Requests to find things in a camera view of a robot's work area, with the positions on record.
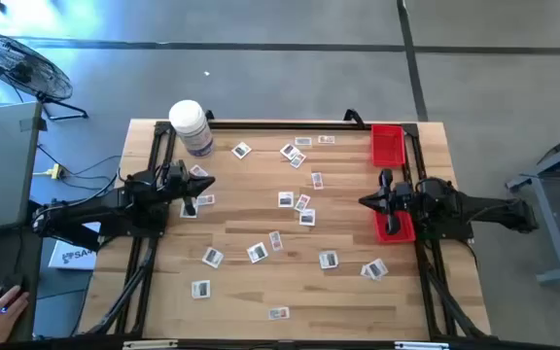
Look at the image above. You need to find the black computer mouse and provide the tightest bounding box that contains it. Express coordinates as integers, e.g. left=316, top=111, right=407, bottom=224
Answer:
left=0, top=273, right=28, bottom=306

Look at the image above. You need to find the black floor fan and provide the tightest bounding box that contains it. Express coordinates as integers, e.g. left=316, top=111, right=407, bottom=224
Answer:
left=0, top=31, right=89, bottom=122

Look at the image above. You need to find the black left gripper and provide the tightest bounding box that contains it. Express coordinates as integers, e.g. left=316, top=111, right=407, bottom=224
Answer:
left=162, top=160, right=216, bottom=218

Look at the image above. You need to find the dark desk top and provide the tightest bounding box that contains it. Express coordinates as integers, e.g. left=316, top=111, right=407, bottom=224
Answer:
left=0, top=227, right=43, bottom=344

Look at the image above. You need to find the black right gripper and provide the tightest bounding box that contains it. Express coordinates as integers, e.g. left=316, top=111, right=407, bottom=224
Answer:
left=359, top=168, right=415, bottom=236

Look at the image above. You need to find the white wipes canister blue label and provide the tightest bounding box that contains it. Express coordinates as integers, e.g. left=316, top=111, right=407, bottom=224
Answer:
left=168, top=99, right=215, bottom=158

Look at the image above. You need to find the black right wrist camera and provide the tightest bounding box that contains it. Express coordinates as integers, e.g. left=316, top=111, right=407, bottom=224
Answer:
left=394, top=182, right=415, bottom=213

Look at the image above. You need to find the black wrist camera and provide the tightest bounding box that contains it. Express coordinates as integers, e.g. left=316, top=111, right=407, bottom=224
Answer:
left=165, top=161, right=187, bottom=191
left=394, top=182, right=415, bottom=213

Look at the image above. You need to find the black floor cable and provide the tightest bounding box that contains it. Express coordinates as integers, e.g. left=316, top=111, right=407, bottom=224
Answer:
left=35, top=143, right=124, bottom=195

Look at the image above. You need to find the white printed cardboard box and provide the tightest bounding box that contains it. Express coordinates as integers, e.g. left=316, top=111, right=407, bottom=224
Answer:
left=48, top=222, right=101, bottom=271

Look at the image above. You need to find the blue-grey steel frame table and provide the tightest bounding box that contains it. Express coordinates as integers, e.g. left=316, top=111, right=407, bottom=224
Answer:
left=506, top=123, right=560, bottom=287

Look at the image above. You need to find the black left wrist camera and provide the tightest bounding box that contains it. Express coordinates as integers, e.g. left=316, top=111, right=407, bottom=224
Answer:
left=165, top=161, right=187, bottom=191

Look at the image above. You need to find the black aluminium table frame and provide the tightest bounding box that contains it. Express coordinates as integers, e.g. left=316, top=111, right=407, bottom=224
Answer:
left=85, top=120, right=493, bottom=341

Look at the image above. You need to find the silver metal bracket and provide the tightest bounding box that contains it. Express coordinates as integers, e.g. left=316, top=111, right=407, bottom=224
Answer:
left=394, top=340, right=451, bottom=350
left=122, top=339, right=180, bottom=350

